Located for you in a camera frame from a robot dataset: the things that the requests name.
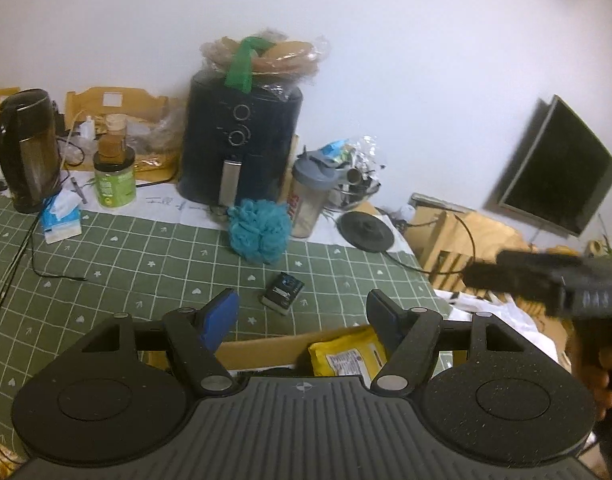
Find small black box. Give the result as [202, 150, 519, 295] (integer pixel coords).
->
[259, 271, 306, 316]

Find yellow snack packet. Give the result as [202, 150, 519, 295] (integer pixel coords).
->
[308, 326, 392, 379]

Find brown cardboard box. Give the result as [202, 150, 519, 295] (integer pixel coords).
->
[146, 325, 455, 382]

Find crinkled clear plastic bag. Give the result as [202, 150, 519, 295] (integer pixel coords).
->
[318, 135, 387, 186]

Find dark electric kettle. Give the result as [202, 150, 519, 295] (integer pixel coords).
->
[0, 89, 64, 214]

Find blue tissue pack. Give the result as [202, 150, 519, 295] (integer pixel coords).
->
[38, 192, 83, 245]

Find grey lidded shaker bottle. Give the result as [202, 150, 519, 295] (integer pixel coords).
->
[288, 149, 337, 239]

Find black round kettle base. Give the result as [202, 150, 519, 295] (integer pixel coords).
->
[336, 210, 396, 254]

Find clear jar with brown powder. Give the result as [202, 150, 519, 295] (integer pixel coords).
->
[96, 114, 129, 163]

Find white plastic bag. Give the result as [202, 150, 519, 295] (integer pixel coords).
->
[433, 287, 558, 362]

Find white paper sheet with writing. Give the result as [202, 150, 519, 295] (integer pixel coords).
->
[60, 180, 347, 247]

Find green tape strip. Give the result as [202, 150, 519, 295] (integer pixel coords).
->
[225, 36, 273, 92]

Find thin black cable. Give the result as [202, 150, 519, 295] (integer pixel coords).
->
[0, 210, 89, 347]

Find grey pen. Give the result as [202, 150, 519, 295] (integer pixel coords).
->
[68, 170, 89, 206]

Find green tin can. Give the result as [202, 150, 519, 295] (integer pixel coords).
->
[93, 157, 137, 209]

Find black air fryer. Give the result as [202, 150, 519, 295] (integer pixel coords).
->
[177, 71, 305, 207]

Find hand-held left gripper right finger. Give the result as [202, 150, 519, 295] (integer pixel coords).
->
[366, 288, 525, 394]

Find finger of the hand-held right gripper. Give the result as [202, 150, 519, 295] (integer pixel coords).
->
[463, 250, 567, 306]

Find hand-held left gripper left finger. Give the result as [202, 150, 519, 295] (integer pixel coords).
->
[80, 287, 241, 396]

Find flat computer monitor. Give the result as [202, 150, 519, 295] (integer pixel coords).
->
[496, 94, 612, 238]

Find open cardboard box with labels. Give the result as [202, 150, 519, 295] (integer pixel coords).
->
[64, 86, 185, 174]

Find green checkered tablecloth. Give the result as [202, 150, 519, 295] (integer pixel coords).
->
[0, 194, 453, 461]

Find blue bath loofah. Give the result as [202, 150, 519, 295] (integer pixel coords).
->
[227, 198, 291, 266]

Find person's right hand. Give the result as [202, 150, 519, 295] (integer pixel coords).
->
[567, 332, 612, 422]

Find bagged flatbreads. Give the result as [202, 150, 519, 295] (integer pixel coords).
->
[200, 30, 333, 82]

